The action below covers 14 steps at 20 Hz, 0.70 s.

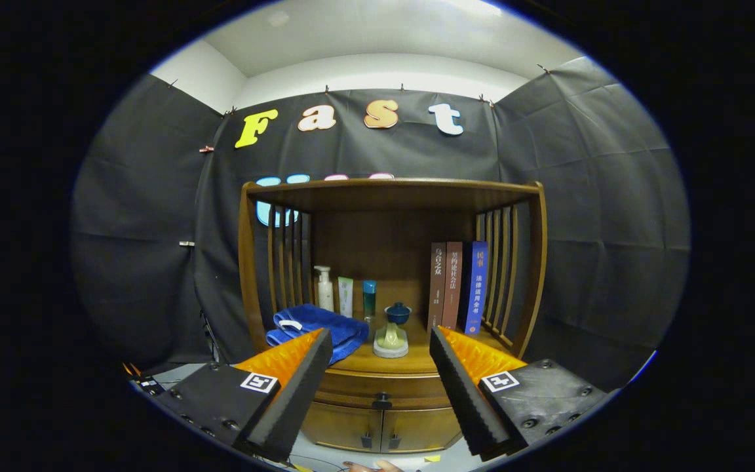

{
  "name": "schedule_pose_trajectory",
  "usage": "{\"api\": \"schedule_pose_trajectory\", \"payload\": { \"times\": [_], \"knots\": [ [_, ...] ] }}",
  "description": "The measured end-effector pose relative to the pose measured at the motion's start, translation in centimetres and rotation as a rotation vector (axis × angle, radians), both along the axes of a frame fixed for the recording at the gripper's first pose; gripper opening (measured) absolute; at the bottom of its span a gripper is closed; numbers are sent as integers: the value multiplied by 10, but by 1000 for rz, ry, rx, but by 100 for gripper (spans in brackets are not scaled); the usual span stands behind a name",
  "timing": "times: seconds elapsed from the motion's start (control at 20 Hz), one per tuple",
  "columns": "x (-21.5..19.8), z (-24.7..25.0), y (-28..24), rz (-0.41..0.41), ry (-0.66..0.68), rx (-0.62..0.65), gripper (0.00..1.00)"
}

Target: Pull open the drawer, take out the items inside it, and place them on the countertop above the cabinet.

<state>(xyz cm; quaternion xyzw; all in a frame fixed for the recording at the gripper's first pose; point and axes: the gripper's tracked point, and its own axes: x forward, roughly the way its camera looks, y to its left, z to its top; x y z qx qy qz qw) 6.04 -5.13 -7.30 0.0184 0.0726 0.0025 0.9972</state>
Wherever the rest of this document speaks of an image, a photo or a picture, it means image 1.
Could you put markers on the green scrub brush white base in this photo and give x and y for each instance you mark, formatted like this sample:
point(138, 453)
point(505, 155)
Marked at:
point(390, 341)

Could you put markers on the teal bottle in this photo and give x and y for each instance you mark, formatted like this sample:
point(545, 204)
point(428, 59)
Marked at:
point(369, 301)

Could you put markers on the wooden countertop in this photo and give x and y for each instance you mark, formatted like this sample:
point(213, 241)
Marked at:
point(410, 364)

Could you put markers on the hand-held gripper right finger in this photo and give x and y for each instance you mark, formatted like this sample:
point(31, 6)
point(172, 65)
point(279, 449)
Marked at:
point(463, 400)

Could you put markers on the white green tube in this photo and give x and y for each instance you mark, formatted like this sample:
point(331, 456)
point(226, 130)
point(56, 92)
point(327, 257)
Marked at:
point(345, 298)

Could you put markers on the blue lidded teacup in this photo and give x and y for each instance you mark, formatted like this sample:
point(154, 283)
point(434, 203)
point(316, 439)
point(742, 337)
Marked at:
point(398, 314)

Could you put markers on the white pump bottle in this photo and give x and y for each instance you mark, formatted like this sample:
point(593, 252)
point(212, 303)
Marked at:
point(325, 295)

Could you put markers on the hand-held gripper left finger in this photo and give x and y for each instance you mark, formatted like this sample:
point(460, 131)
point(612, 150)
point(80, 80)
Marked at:
point(299, 400)

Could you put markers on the dark brown book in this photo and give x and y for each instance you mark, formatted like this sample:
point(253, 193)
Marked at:
point(437, 282)

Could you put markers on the blue book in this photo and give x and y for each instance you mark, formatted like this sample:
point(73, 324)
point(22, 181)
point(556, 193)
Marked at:
point(476, 282)

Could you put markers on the wooden cabinet with shelf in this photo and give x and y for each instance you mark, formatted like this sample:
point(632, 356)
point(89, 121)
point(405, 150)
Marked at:
point(384, 249)

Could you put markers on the reddish brown book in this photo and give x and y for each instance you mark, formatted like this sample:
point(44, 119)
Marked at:
point(453, 282)

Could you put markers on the folded blue towel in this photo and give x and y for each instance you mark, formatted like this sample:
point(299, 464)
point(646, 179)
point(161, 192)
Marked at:
point(331, 328)

